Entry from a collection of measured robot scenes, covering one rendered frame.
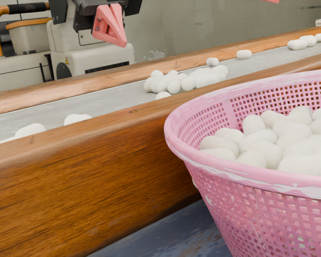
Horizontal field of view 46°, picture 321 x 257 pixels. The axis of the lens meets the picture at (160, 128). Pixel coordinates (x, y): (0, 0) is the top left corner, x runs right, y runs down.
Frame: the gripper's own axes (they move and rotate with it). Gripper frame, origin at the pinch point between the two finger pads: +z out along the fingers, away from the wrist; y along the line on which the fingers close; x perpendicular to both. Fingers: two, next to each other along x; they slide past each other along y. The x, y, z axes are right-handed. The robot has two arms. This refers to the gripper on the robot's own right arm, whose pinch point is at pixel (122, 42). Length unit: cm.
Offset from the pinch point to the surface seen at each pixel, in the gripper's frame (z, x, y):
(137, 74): 2.9, 6.0, 3.1
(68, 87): 2.4, 6.1, -10.9
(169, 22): -150, 120, 160
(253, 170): 41, -29, -25
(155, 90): 16.2, -4.6, -5.0
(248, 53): 7.9, 1.3, 27.0
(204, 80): 20.6, -9.4, -1.2
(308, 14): -54, 48, 169
